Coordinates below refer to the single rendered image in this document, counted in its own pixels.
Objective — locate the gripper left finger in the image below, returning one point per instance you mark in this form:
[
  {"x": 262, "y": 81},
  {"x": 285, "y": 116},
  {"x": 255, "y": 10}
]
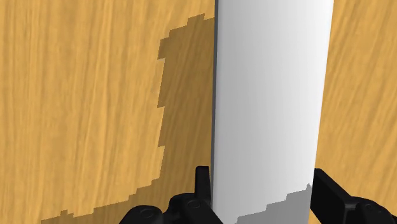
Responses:
[{"x": 189, "y": 204}]

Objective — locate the white cylinder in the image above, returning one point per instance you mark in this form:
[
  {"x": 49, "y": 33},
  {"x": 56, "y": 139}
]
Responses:
[{"x": 266, "y": 105}]

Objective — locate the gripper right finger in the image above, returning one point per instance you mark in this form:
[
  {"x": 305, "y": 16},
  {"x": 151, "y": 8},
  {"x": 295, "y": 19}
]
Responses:
[{"x": 338, "y": 198}]

